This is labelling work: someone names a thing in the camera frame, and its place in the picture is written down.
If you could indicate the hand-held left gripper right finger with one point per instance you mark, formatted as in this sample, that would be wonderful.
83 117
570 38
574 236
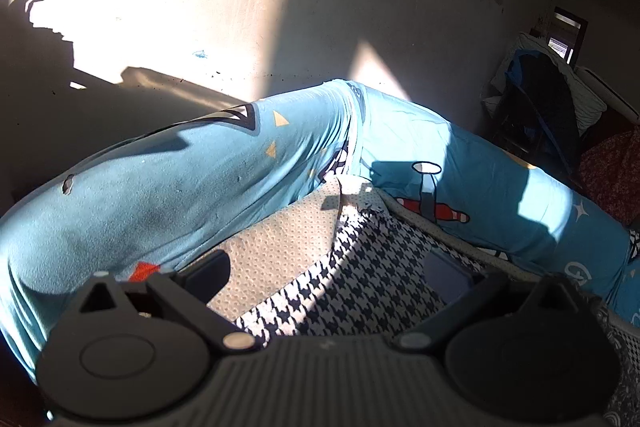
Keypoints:
447 279

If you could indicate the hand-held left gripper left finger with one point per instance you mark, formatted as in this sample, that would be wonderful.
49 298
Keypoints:
210 274

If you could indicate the houndstooth sofa seat cover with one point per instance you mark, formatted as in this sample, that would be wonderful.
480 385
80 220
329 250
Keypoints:
360 267

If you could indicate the red floral cloth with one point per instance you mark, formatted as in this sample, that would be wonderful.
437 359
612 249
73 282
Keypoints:
615 177

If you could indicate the black and blue jacket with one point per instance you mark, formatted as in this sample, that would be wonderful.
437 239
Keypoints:
545 107

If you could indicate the pale green pillow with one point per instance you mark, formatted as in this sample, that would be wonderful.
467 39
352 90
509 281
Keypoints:
590 107

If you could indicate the white flat pillow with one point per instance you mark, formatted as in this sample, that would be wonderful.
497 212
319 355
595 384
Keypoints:
615 92

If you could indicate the dark slatted wooden frame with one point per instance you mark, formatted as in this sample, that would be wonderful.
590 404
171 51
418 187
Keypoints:
580 37

